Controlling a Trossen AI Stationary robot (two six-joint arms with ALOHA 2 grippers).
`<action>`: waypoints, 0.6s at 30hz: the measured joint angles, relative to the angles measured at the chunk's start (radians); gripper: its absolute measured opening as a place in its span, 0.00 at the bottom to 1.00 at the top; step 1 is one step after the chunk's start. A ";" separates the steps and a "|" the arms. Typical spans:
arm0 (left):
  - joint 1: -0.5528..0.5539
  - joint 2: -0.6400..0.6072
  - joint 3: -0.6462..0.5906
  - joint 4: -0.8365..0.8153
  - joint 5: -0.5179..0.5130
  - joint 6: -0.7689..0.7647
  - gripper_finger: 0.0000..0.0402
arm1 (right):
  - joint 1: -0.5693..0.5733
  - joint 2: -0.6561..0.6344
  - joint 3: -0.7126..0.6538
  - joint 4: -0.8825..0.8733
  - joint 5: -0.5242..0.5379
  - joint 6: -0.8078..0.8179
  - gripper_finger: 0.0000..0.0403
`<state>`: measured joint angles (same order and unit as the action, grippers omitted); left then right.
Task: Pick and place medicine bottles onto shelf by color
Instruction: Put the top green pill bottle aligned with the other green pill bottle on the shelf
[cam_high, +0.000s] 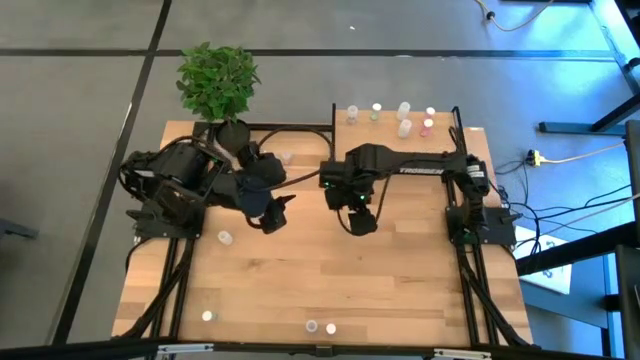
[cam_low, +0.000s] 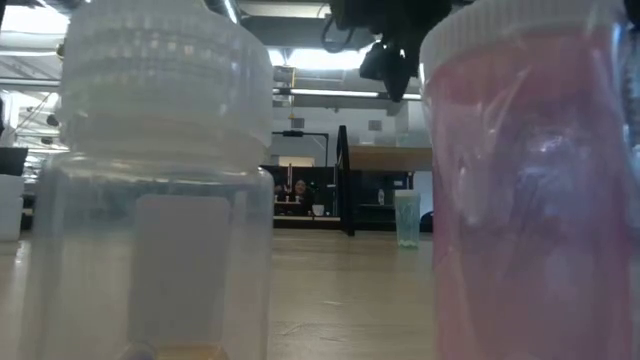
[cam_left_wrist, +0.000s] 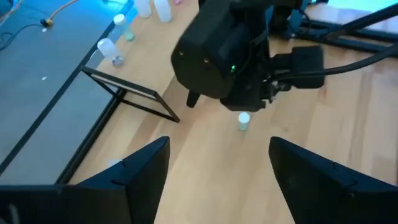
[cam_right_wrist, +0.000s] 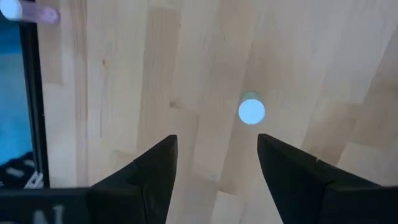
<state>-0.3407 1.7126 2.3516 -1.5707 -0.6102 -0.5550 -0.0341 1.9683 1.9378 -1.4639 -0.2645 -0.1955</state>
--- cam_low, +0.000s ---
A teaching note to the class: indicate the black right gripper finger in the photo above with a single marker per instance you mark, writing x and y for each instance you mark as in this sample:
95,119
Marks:
400,70
374,62

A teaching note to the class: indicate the green vial white cap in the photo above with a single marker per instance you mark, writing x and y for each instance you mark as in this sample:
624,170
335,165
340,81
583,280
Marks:
407,220

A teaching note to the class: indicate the pink vial white cap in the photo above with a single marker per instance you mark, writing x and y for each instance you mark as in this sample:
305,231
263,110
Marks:
525,200

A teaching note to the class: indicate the ceiling light tube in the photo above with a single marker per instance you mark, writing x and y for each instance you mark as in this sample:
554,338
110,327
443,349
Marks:
325,93

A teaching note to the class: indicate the black background cabinet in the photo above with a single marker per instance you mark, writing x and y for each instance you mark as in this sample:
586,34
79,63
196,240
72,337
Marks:
367,185

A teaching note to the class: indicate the small white background bottle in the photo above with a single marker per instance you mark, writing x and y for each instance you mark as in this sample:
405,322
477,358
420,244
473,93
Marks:
381,196

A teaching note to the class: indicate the person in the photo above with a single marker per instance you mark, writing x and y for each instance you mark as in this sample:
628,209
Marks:
301,189

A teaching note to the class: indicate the small white cup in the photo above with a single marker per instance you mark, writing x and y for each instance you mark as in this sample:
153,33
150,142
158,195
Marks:
318,210

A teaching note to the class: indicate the clear bottle translucent cap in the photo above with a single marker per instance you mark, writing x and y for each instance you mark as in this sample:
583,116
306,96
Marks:
165,125

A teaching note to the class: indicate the black yellow ceiling device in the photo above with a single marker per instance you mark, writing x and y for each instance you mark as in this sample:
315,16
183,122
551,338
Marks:
60,50

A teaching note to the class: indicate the white metal rack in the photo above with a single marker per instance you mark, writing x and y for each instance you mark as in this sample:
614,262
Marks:
35,135

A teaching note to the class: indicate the white opaque bottle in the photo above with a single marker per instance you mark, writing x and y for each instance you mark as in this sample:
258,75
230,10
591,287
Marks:
11,210

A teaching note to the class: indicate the wooden shelf black frame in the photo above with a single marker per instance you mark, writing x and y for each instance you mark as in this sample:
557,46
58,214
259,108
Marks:
345,190

